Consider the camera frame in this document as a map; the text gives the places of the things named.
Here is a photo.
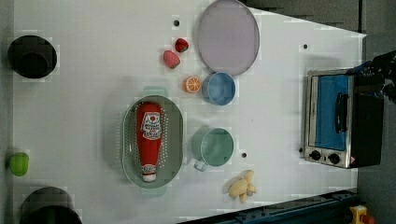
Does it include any pink strawberry toy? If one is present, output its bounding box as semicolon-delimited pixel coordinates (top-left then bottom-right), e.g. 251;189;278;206
163;50;180;69

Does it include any blue metal frame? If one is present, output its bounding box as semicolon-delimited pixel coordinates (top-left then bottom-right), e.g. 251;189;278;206
179;190;361;224

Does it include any red strawberry toy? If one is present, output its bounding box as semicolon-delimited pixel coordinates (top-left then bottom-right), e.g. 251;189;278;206
175;38;190;53

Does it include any lilac round plate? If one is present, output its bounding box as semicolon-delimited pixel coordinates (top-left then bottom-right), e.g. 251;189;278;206
196;0;260;76

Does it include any orange slice toy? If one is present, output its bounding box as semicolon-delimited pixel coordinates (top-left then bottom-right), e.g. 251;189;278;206
183;77;201;93

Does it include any black cylinder lower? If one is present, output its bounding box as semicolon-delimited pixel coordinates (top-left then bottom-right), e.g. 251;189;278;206
20;187;83;224

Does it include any green oval strainer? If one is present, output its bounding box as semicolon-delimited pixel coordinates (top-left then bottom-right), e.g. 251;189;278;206
121;87;183;197

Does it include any black cylinder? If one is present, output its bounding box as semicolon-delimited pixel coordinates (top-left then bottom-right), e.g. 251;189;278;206
7;35;58;79
20;187;83;224

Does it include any green mug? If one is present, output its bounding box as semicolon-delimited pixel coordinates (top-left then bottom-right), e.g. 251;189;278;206
191;127;233;172

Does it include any lime green knob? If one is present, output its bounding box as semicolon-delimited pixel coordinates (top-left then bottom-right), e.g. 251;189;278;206
9;152;30;176

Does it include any red ketchup bottle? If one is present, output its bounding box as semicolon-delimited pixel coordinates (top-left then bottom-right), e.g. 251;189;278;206
136;102;163;182

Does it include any yellow red clamp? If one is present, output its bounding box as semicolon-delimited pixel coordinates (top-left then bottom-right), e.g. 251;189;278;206
349;205;375;224

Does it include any black cylinder upper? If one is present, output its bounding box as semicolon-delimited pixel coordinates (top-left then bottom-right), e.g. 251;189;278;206
7;35;58;79

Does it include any toaster oven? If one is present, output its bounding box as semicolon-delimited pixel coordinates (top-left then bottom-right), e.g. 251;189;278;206
303;70;384;169

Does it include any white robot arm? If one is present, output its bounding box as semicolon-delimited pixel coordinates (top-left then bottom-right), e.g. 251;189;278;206
346;50;396;103

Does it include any blue bowl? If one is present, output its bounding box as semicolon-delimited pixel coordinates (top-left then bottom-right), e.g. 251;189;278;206
201;73;236;105

